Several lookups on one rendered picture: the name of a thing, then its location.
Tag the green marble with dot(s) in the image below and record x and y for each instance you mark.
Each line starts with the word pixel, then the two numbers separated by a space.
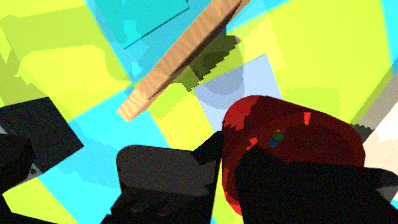
pixel 278 136

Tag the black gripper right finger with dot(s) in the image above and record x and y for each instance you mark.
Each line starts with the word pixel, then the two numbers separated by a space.
pixel 270 190

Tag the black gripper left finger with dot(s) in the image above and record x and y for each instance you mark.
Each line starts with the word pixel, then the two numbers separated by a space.
pixel 186 172

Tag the cream flat square slab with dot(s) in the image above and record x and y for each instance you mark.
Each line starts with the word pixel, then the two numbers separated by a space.
pixel 378 129

